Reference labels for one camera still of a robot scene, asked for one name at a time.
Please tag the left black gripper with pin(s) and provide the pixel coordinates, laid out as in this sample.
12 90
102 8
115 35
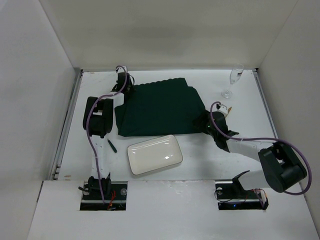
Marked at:
124 86

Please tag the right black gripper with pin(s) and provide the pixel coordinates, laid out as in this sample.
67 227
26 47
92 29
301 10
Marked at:
200 120

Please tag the dark green cloth placemat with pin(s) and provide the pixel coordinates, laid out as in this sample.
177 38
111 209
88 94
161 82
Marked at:
160 108

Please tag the clear champagne flute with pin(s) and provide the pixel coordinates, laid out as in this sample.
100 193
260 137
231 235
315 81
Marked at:
234 77

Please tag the gold fork dark handle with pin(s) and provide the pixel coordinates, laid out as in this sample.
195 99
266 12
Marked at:
112 146

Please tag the white rectangular plate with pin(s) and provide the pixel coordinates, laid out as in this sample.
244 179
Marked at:
155 154

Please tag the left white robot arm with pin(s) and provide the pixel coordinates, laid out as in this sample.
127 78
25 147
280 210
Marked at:
98 121

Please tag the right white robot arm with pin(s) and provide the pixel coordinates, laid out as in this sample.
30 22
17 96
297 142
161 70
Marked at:
281 166

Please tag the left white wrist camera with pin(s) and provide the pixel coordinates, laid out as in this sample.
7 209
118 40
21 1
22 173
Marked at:
121 69

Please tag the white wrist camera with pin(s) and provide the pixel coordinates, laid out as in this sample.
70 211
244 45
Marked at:
222 109
121 69

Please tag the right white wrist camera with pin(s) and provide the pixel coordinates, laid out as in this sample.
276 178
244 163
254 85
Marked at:
222 109

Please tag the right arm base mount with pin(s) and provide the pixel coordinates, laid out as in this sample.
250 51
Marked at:
231 196

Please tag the left aluminium table rail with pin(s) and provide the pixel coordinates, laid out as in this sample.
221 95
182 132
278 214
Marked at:
60 149

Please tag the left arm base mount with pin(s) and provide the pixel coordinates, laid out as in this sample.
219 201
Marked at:
106 195

